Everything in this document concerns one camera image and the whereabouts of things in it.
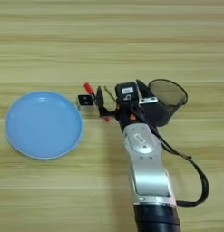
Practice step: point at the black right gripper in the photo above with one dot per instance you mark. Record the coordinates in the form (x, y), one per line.
(128, 116)

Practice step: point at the blue round plate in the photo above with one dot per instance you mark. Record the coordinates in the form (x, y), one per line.
(43, 127)

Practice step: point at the black mesh pen cup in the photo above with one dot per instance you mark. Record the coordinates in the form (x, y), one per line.
(172, 93)

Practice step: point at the small black white cube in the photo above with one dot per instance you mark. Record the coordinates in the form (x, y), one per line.
(85, 101)

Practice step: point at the red marker pen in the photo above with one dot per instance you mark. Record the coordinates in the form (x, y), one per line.
(88, 88)

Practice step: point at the black box white label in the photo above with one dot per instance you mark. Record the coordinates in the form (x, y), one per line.
(127, 90)

